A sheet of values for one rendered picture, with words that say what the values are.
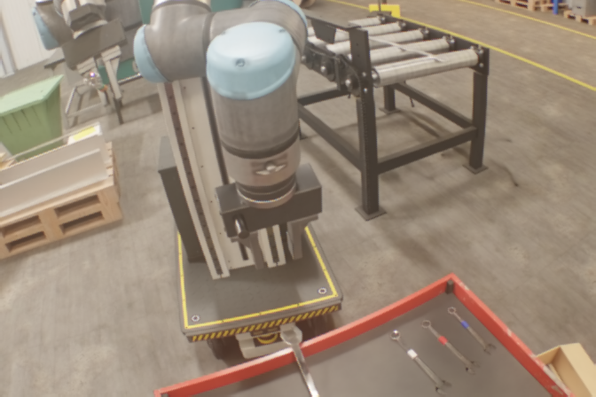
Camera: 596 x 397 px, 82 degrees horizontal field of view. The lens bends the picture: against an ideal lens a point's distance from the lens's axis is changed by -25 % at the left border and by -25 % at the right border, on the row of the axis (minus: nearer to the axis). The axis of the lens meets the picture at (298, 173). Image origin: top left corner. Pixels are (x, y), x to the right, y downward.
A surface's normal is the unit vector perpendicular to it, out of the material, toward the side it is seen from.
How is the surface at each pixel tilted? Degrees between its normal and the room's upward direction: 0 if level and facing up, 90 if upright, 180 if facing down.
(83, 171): 90
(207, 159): 90
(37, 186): 90
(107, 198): 90
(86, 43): 67
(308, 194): 102
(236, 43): 17
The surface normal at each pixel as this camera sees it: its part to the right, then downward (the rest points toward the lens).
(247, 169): -0.28, 0.66
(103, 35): 0.27, 0.08
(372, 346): -0.11, -0.84
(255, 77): 0.22, 0.62
